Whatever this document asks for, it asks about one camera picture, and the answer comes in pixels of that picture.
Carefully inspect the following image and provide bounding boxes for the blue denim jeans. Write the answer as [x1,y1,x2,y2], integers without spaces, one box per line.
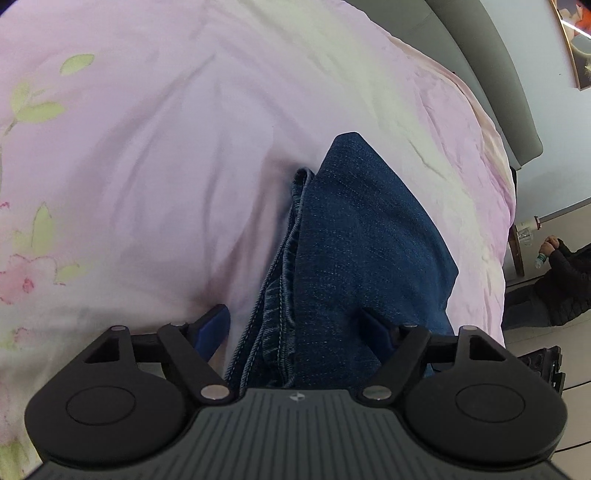
[226,133,458,391]

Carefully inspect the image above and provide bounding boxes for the clear plastic water bottle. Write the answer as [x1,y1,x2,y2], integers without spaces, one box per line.
[535,252,548,269]

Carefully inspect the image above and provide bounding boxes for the person in black jacket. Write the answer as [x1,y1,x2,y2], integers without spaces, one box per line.
[502,236,590,331]

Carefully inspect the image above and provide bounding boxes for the pink floral duvet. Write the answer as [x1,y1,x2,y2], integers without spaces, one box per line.
[1,1,516,479]

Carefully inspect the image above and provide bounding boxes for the grey upholstered headboard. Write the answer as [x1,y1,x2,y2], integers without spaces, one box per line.
[410,0,544,170]

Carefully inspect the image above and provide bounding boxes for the framed floral wall picture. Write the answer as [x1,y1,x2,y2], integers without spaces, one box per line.
[551,0,591,90]

